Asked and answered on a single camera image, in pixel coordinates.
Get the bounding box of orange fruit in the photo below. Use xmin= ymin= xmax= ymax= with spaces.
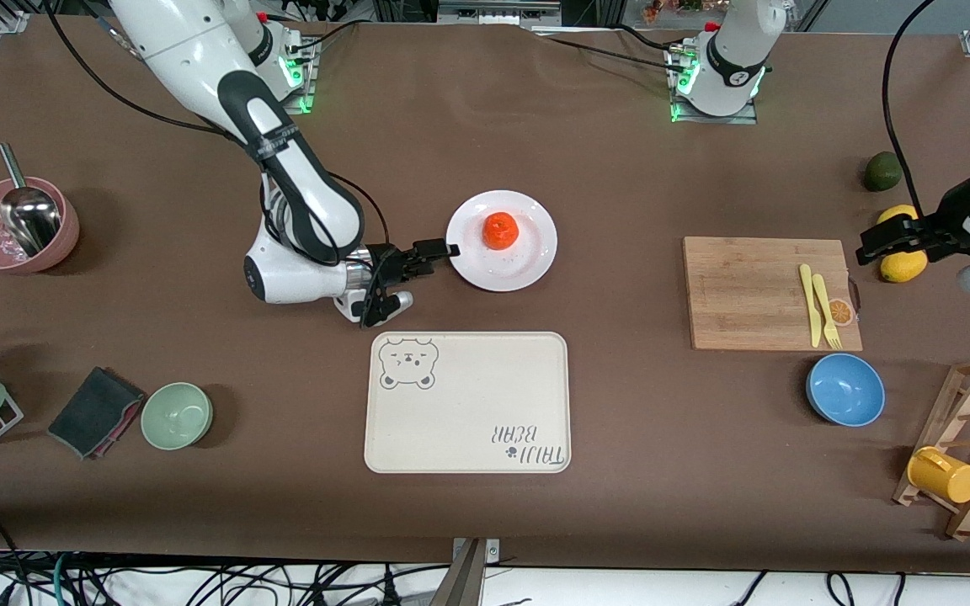
xmin=482 ymin=212 xmax=521 ymax=251

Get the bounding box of white round plate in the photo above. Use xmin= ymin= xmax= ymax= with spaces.
xmin=445 ymin=189 xmax=559 ymax=293

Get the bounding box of dark green lime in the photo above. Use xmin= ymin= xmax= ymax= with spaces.
xmin=863 ymin=151 xmax=903 ymax=193

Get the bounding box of yellow plastic fork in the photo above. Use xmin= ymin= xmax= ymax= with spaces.
xmin=812 ymin=273 xmax=843 ymax=350

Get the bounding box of yellow plastic knife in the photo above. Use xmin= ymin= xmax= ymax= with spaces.
xmin=799 ymin=263 xmax=823 ymax=348

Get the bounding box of blue bowl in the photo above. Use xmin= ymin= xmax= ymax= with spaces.
xmin=805 ymin=353 xmax=887 ymax=428

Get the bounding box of bamboo cutting board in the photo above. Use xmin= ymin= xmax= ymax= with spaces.
xmin=683 ymin=237 xmax=864 ymax=352

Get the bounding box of cream bear print tray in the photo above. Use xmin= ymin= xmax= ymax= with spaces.
xmin=364 ymin=331 xmax=572 ymax=475

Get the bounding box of wooden peg rack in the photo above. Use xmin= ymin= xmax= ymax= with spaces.
xmin=892 ymin=356 xmax=970 ymax=541

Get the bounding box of yellow mug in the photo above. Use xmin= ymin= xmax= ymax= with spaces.
xmin=907 ymin=446 xmax=970 ymax=505

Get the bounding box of grey equipment box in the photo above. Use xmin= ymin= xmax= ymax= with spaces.
xmin=437 ymin=0 xmax=566 ymax=26

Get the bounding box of pale green bowl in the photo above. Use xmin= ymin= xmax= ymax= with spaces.
xmin=140 ymin=382 xmax=214 ymax=451

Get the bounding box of dark grey folded cloth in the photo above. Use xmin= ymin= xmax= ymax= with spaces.
xmin=47 ymin=366 xmax=147 ymax=461

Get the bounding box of metal scoop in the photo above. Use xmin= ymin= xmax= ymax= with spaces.
xmin=0 ymin=143 xmax=62 ymax=258

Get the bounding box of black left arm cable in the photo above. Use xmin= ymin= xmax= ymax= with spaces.
xmin=882 ymin=0 xmax=936 ymax=215

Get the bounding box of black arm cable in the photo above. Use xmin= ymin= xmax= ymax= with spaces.
xmin=882 ymin=0 xmax=936 ymax=215
xmin=43 ymin=0 xmax=391 ymax=325

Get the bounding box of black table cable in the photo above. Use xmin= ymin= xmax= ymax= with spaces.
xmin=287 ymin=19 xmax=364 ymax=64
xmin=536 ymin=24 xmax=688 ymax=72

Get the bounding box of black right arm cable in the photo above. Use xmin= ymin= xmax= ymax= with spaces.
xmin=43 ymin=0 xmax=391 ymax=325

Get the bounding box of metal table edge bracket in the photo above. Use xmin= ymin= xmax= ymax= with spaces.
xmin=450 ymin=537 xmax=503 ymax=606

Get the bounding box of teal cable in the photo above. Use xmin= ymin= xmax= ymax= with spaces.
xmin=51 ymin=551 xmax=75 ymax=606

